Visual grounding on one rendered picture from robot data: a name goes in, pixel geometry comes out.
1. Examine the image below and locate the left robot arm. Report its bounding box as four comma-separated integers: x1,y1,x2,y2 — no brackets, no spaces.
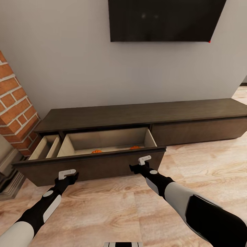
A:
0,169,79,247

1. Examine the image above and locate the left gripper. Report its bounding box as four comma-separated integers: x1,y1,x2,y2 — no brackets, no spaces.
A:
55,172,79,190

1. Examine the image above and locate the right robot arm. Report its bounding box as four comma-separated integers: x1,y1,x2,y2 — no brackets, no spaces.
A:
129,155,247,247

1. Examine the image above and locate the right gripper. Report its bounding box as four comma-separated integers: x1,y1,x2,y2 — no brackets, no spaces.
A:
129,162,150,175

